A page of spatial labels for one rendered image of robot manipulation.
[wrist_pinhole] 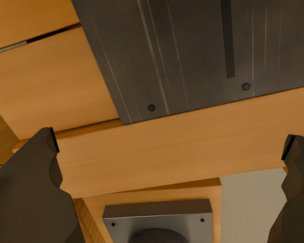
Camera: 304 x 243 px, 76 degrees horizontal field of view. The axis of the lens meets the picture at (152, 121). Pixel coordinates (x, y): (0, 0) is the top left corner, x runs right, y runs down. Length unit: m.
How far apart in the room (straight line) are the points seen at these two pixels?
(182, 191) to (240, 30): 0.33
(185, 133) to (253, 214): 1.94
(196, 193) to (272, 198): 1.64
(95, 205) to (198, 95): 0.37
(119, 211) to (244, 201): 1.62
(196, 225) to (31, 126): 0.39
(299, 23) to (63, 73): 0.29
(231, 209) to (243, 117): 1.80
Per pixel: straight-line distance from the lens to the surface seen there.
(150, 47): 0.25
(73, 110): 0.33
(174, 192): 0.46
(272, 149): 0.35
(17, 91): 0.35
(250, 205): 2.07
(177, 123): 0.28
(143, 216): 0.47
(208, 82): 0.26
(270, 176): 1.86
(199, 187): 0.46
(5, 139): 0.84
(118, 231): 0.53
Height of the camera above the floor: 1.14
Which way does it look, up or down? 59 degrees down
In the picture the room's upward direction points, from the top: 175 degrees counter-clockwise
